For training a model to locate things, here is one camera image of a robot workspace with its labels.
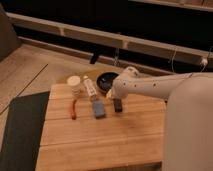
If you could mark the black bracket under rail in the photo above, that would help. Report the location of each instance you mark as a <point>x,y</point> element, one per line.
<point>95,57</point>

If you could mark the black eraser block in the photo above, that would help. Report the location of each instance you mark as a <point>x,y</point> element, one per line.
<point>117,105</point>

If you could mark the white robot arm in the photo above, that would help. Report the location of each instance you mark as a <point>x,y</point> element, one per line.
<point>188,126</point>

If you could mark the dark floor mat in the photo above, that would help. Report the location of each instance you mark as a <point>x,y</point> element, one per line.
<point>23,131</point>

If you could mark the blue sponge block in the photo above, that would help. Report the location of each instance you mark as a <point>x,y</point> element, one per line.
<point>98,109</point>

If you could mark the white paper cup stack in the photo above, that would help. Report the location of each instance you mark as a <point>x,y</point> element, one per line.
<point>74,82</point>

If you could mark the white wall rail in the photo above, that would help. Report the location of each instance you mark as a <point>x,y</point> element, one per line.
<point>139,45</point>

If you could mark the dark bowl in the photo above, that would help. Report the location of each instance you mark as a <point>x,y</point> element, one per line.
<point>104,81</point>

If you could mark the clear plastic bottle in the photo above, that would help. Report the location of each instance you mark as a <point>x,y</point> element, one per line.
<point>90,88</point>

